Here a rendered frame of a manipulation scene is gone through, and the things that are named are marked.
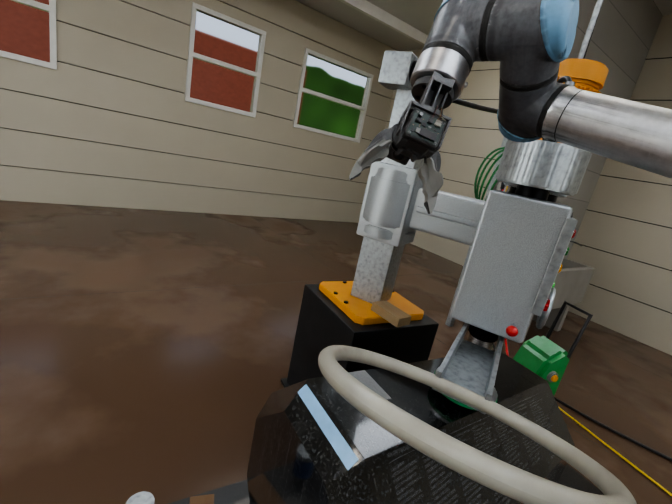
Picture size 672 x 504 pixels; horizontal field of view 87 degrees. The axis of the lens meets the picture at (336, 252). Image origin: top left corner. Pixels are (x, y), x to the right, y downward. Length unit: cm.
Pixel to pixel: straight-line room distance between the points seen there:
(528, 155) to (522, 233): 21
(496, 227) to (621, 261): 507
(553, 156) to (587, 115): 41
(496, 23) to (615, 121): 23
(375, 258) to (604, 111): 147
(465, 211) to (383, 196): 41
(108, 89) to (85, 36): 68
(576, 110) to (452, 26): 24
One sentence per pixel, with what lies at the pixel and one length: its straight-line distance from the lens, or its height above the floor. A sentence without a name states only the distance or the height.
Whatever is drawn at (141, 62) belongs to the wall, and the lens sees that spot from 676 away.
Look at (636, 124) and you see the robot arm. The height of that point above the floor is 168.
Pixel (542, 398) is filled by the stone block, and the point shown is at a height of 79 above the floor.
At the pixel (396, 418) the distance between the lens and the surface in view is 46.
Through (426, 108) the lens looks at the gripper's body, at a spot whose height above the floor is 165.
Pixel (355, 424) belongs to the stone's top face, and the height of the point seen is 83.
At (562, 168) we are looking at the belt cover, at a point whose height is 164.
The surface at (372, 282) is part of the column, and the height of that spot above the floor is 90.
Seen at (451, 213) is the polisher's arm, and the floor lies 139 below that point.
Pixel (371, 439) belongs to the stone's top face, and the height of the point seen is 83.
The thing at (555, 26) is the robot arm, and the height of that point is 179.
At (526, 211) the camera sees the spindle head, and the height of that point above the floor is 151.
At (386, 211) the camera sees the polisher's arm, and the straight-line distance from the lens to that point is 186.
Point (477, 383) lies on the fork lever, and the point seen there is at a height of 108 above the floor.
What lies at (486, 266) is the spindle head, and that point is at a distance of 116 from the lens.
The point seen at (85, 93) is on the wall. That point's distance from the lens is 667.
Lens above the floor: 156
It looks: 15 degrees down
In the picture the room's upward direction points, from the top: 12 degrees clockwise
